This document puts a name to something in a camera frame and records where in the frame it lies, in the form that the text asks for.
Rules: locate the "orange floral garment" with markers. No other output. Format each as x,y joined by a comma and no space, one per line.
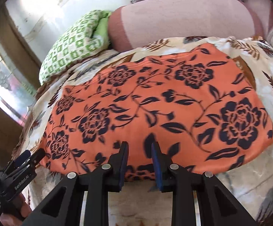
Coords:
162,98

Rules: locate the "green checkered pillow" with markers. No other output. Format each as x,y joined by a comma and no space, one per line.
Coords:
72,49

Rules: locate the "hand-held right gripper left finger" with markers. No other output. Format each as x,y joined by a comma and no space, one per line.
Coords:
124,162

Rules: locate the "leaf print blanket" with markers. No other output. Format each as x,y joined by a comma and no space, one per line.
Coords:
256,193

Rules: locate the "pink bolster cushion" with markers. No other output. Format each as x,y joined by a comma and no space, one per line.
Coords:
186,21

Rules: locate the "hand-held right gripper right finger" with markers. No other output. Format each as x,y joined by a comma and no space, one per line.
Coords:
155,164

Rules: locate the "stained glass window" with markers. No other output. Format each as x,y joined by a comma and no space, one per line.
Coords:
2,75

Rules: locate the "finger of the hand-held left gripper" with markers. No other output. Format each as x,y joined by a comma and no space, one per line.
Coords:
34,156
22,156

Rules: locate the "person's left hand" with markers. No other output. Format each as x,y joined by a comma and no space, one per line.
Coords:
24,204

